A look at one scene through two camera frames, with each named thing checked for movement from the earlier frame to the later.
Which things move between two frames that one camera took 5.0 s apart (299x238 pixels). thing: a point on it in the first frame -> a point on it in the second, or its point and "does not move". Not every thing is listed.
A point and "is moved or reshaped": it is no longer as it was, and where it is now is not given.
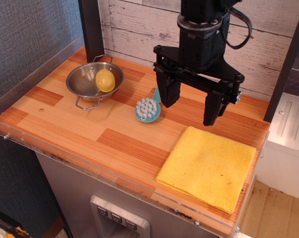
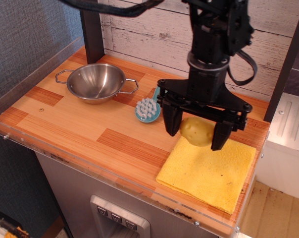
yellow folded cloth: [212, 168] does not move
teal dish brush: [148, 110] does not move
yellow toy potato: [105, 80] -> [198, 131]
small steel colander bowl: [81, 81] is moved or reshaped
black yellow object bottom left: [12, 229] does not move
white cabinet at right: [283, 164] does not move
